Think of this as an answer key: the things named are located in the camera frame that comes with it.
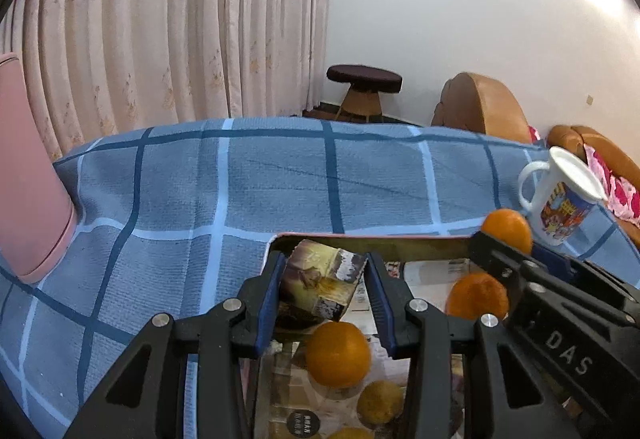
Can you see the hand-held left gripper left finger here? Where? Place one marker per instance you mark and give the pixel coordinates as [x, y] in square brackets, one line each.
[267, 314]

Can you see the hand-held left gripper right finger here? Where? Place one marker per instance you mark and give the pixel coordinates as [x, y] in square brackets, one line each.
[382, 314]

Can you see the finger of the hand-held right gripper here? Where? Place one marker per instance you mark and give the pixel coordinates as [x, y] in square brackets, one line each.
[550, 261]
[500, 254]

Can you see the large orange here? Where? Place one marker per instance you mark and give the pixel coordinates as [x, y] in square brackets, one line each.
[338, 354]

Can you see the pink metal tin box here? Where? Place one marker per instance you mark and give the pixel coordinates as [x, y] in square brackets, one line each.
[410, 246]

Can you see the small yellowish tangerine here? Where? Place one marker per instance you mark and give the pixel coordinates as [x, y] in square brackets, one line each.
[350, 434]
[380, 401]

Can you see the white printed mug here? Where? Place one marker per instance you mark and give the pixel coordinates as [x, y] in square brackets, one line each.
[560, 214]

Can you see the printed paper liner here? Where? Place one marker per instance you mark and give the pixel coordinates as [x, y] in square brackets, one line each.
[430, 279]

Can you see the pink floral blanket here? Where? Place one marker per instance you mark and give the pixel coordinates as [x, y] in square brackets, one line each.
[620, 194]

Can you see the brown leather sofa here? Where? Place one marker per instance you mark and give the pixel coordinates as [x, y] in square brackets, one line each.
[567, 136]

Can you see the blue plaid cloth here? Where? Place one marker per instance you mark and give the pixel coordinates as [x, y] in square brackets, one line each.
[275, 179]

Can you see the brown leather armchair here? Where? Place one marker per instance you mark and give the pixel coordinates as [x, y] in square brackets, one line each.
[480, 104]

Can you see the dark round stool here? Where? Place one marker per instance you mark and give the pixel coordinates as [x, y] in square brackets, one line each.
[364, 76]

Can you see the pink cylindrical bin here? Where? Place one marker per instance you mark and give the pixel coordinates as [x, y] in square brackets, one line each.
[30, 169]

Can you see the pink floral curtain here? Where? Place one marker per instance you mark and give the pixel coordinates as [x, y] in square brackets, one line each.
[175, 19]

